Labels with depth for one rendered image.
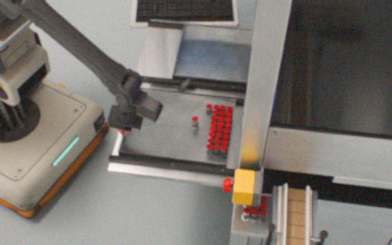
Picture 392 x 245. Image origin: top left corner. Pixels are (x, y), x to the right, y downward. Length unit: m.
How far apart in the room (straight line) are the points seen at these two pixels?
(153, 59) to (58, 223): 1.04
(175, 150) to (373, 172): 0.59
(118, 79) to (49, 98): 1.30
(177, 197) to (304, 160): 1.24
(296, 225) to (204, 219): 1.07
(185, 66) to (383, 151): 0.80
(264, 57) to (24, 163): 1.57
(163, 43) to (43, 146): 0.84
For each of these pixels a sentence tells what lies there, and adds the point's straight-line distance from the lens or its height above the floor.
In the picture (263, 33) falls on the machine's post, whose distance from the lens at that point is 1.05.
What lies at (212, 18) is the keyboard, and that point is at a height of 0.82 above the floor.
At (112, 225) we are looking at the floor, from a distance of 2.50.
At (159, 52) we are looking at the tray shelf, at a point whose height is 0.88.
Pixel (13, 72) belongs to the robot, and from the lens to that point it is 2.06.
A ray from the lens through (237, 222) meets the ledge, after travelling 1.50.
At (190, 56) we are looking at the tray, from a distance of 1.88.
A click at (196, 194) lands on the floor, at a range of 2.54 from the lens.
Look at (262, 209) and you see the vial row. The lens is 1.47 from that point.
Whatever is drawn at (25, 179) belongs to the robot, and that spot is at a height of 0.28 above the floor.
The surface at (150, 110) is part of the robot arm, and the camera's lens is 1.42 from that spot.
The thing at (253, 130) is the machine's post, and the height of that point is 1.18.
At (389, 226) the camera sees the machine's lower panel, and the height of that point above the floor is 0.77.
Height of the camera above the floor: 2.22
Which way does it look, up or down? 53 degrees down
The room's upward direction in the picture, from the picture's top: 2 degrees counter-clockwise
